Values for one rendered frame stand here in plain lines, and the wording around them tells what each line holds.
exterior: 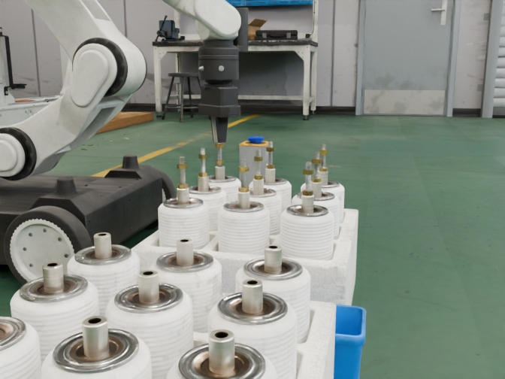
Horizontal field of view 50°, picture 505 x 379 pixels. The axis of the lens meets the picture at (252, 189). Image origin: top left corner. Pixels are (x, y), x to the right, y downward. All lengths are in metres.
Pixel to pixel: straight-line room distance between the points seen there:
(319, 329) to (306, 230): 0.27
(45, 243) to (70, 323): 0.66
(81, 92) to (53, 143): 0.18
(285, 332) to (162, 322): 0.13
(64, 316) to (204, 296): 0.17
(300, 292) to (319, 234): 0.28
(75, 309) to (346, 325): 0.47
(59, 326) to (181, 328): 0.13
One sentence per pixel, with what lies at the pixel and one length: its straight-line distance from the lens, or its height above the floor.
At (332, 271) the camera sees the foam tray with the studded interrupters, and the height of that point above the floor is 0.17.
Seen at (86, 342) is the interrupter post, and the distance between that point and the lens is 0.52.
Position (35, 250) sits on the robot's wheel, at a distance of 1.31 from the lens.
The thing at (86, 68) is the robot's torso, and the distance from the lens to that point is 1.38.
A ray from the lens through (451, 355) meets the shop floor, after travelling 1.07.
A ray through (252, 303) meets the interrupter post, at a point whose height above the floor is 0.26.
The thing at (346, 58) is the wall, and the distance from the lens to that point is 6.08.
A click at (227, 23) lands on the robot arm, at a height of 0.59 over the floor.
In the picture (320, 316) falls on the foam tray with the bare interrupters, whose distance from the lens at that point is 0.74.
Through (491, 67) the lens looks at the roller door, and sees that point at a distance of 6.06.
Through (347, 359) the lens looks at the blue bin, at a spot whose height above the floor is 0.08.
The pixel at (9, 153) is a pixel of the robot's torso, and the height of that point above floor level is 0.29.
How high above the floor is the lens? 0.50
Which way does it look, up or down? 13 degrees down
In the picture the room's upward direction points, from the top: straight up
